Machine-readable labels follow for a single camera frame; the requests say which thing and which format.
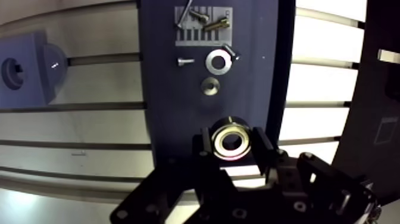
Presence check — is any brass-coloured steel screw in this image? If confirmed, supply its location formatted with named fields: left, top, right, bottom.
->
left=203, top=17, right=231, bottom=32

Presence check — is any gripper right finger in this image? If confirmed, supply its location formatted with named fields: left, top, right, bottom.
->
left=237, top=126, right=380, bottom=224

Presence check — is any steel ring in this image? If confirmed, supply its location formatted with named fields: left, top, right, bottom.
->
left=205, top=49, right=233, bottom=76

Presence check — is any steel bearing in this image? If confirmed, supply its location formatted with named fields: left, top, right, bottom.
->
left=210, top=116, right=252, bottom=161

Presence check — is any dark blue-grey tray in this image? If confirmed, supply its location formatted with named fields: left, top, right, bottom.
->
left=137, top=0, right=297, bottom=188

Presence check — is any thin steel rod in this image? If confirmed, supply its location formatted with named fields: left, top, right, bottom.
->
left=176, top=0, right=194, bottom=30

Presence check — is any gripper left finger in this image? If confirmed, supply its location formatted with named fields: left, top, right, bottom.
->
left=109, top=126, right=241, bottom=224

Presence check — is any dark blue-grey housing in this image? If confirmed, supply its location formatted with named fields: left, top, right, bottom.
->
left=0, top=30, right=69, bottom=110

